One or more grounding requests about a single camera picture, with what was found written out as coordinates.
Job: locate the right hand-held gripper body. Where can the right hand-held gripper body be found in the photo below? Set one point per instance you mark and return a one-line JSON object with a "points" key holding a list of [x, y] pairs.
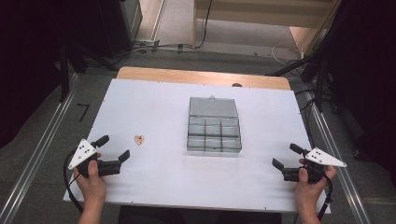
{"points": [[323, 158]]}

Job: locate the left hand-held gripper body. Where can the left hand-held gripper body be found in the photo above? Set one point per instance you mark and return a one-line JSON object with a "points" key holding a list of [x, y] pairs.
{"points": [[81, 152]]}

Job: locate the small tan heart-shaped ornament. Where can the small tan heart-shaped ornament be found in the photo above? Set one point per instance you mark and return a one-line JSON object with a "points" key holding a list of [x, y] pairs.
{"points": [[139, 139]]}

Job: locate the clear plastic compartment box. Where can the clear plastic compartment box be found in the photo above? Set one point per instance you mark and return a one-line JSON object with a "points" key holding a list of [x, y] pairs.
{"points": [[214, 130]]}

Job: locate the person's left hand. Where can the person's left hand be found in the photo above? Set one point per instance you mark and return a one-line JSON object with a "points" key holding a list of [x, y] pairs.
{"points": [[92, 188]]}

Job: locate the person's right hand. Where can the person's right hand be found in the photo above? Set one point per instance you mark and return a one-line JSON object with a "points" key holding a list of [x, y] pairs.
{"points": [[308, 194]]}

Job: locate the black metal stand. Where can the black metal stand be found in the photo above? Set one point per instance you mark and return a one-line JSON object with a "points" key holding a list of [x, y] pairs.
{"points": [[64, 74], [320, 77]]}

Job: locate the person's dark trouser legs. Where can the person's dark trouser legs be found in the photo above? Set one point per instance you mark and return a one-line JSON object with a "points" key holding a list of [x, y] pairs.
{"points": [[199, 216]]}

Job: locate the dark curtain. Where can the dark curtain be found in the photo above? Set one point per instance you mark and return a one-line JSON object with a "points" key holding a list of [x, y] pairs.
{"points": [[28, 62]]}

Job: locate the black equipment cabinet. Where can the black equipment cabinet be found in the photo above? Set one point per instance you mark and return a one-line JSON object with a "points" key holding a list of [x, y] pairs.
{"points": [[120, 25]]}

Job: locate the metal floor rail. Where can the metal floor rail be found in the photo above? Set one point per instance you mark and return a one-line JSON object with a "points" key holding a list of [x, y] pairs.
{"points": [[37, 149], [339, 161]]}

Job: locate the light wooden furniture frame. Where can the light wooden furniture frame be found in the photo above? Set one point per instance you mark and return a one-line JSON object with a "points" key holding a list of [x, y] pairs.
{"points": [[264, 14]]}

